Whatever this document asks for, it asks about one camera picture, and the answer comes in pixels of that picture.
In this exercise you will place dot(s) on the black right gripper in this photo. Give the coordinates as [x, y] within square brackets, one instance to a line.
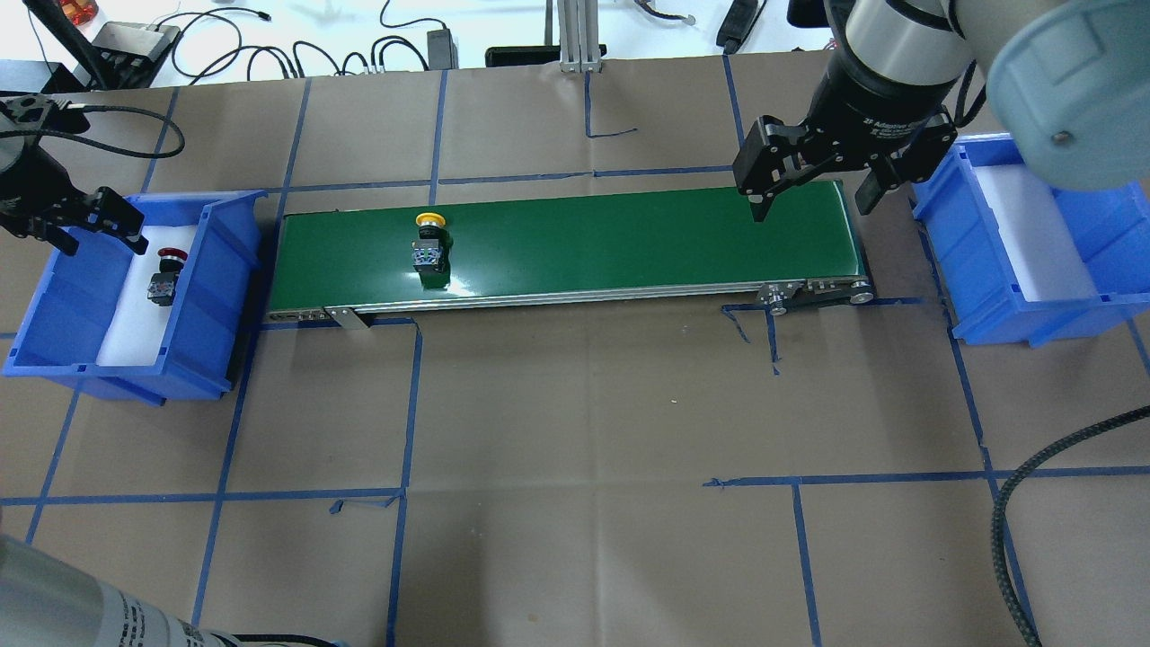
[870, 103]

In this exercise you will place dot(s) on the white foam pad bin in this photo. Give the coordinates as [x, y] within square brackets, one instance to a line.
[1042, 253]
[138, 326]

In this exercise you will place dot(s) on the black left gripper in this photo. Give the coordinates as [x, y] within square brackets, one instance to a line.
[20, 182]

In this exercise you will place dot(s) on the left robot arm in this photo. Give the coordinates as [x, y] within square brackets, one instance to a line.
[29, 118]

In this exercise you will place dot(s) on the blue bin right side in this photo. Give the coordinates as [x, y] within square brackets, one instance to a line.
[1109, 227]

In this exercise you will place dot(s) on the aluminium profile post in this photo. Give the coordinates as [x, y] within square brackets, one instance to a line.
[578, 32]

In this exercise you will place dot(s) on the white foam pad left bin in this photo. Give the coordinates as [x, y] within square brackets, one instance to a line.
[138, 326]

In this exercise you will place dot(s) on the white foam pad right bin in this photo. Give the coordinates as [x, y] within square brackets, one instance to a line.
[1042, 253]

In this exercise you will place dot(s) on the blue bin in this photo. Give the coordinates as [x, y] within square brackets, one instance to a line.
[1109, 227]
[72, 306]

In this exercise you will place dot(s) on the yellow push button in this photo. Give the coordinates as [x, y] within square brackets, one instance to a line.
[430, 250]

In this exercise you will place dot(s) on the green conveyor belt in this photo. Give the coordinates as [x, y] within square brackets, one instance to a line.
[341, 264]

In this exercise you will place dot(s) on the red push button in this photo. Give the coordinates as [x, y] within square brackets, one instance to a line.
[161, 289]

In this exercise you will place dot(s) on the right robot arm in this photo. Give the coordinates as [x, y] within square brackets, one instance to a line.
[1067, 80]

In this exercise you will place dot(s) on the blue bin left side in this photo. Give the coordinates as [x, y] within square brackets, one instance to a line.
[72, 306]

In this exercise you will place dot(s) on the black power adapter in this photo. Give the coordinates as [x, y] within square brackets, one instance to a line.
[441, 50]

